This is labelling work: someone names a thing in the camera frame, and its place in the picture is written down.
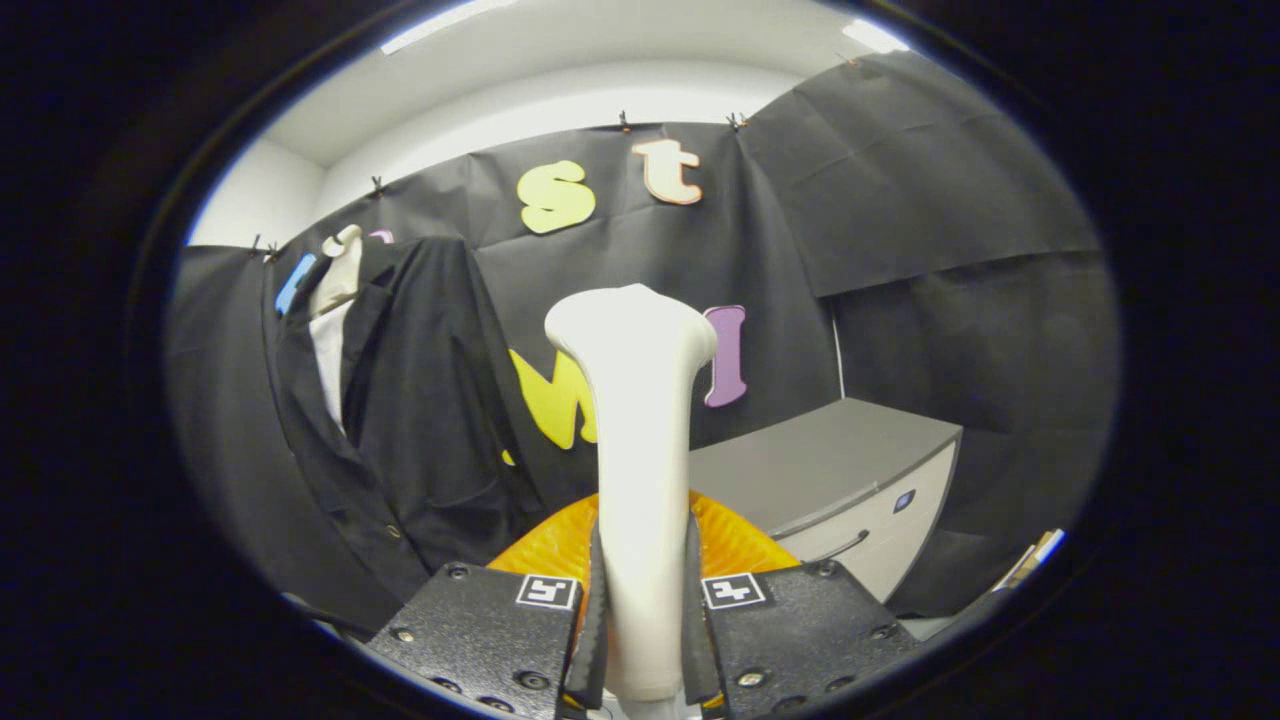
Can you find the black jacket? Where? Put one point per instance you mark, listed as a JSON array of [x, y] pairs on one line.
[[430, 430]]

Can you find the black backdrop cloth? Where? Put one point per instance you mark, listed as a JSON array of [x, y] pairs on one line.
[[950, 330]]

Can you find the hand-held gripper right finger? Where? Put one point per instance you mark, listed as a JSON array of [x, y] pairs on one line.
[[800, 640]]

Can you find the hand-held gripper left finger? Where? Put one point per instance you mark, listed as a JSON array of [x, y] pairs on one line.
[[480, 640]]

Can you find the cardboard piece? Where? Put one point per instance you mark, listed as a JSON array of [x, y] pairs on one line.
[[1035, 560]]

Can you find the white garment steamer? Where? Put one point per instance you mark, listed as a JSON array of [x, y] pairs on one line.
[[640, 450]]

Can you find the ceiling light strip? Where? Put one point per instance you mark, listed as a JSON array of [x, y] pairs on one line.
[[875, 35], [440, 22]]

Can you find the grey cabinet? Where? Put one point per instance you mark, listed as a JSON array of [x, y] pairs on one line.
[[830, 450]]

